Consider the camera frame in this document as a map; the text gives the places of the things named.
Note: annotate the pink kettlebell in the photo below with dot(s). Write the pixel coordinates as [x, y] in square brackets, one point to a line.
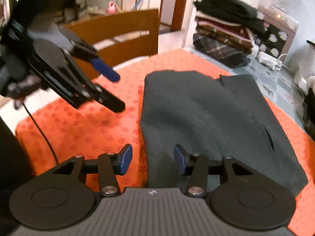
[111, 9]

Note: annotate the pink water dispenser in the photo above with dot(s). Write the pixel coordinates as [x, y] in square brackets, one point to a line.
[280, 31]

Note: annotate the black folded garment top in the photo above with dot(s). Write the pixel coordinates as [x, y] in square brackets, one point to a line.
[233, 11]

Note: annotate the black garment right pile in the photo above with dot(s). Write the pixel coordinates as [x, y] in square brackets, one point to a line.
[308, 108]

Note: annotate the checkered tablecloth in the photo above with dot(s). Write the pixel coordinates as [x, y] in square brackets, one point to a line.
[277, 86]

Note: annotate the dark grey trousers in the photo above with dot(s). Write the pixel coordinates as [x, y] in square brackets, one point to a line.
[220, 117]

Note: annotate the orange patterned table mat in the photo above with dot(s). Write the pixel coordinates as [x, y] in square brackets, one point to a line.
[58, 131]

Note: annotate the grey plaid folded garment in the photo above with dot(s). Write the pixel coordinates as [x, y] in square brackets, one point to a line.
[223, 53]

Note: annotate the person dark jacket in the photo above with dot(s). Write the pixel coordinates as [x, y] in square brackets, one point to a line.
[15, 167]

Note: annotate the white power strip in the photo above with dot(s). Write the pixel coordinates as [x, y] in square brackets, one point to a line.
[269, 61]

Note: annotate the maroon white folded garment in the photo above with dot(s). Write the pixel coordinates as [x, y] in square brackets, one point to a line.
[216, 25]

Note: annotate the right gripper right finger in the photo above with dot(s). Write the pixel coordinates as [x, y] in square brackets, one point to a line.
[196, 167]

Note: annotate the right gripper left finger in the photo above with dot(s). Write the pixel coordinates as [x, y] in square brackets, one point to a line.
[110, 165]

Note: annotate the brown door frame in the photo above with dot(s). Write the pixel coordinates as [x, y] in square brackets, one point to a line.
[172, 13]

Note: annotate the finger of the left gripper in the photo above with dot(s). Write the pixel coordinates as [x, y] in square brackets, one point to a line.
[91, 90]
[89, 54]

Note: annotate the wooden chair left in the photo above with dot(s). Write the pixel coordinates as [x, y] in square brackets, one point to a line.
[134, 34]

